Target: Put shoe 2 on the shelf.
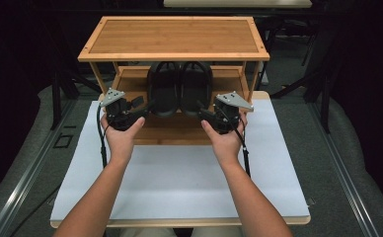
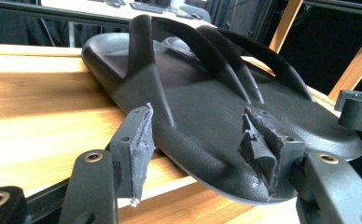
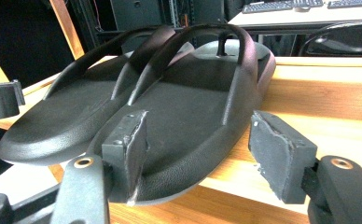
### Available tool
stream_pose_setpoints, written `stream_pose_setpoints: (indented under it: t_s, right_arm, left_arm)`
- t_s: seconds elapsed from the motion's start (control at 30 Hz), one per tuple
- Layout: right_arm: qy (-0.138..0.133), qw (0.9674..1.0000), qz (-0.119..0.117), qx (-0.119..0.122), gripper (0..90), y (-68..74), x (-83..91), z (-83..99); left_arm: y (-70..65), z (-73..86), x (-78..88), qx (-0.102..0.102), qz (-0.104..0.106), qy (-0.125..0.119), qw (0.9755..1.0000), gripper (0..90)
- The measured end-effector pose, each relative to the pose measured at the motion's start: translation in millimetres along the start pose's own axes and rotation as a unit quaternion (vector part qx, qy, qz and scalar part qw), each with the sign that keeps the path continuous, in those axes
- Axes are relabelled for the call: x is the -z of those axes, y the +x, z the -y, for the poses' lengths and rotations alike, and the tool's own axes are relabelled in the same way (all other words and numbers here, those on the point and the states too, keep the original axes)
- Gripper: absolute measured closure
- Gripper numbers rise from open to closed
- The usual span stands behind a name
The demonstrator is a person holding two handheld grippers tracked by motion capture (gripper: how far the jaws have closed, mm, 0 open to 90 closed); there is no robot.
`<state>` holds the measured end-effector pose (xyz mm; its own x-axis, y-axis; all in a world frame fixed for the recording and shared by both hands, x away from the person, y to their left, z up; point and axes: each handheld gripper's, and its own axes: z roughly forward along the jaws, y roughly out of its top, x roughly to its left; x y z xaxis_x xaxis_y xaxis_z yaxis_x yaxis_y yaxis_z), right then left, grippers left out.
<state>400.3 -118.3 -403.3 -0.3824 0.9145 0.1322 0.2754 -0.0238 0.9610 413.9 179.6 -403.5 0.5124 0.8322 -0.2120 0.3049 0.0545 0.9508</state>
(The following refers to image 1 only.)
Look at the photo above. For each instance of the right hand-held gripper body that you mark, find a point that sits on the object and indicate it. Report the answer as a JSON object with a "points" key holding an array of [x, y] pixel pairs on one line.
{"points": [[225, 117]]}

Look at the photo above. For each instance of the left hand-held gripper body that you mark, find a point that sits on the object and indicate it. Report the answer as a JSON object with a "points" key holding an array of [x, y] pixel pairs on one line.
{"points": [[118, 115]]}

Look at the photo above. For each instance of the black slipper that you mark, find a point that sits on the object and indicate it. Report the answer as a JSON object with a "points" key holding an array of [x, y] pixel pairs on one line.
{"points": [[195, 92], [164, 92]]}

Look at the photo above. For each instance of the wooden three-tier shoe rack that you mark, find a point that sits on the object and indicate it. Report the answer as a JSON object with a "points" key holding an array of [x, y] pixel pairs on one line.
{"points": [[176, 36]]}

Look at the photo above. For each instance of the person's right hand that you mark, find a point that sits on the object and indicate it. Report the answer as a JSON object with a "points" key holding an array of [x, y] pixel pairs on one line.
{"points": [[225, 146]]}

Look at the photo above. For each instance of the person's left hand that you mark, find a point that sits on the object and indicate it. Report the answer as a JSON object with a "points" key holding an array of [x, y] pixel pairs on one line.
{"points": [[122, 144]]}

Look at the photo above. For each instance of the black metal stand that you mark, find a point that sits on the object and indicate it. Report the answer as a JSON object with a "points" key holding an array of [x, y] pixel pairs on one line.
{"points": [[325, 98], [56, 98]]}

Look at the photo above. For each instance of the white table mat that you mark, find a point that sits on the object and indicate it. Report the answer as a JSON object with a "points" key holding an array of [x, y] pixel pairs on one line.
{"points": [[179, 184]]}

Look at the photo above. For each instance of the person's right leg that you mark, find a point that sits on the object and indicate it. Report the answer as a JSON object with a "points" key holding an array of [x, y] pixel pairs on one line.
{"points": [[215, 232]]}

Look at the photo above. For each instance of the person's leg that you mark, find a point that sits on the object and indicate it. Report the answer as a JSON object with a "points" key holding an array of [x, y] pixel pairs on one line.
{"points": [[215, 232], [146, 233]]}

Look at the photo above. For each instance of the person's left leg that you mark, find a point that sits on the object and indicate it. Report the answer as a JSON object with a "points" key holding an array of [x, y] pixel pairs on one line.
{"points": [[146, 233]]}

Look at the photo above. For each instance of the black floor socket frame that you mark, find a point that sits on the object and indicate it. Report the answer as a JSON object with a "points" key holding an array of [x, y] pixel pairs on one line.
{"points": [[63, 141]]}

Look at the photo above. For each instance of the metal floor rail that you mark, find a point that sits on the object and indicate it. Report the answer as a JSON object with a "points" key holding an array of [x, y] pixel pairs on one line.
{"points": [[344, 171], [25, 177]]}

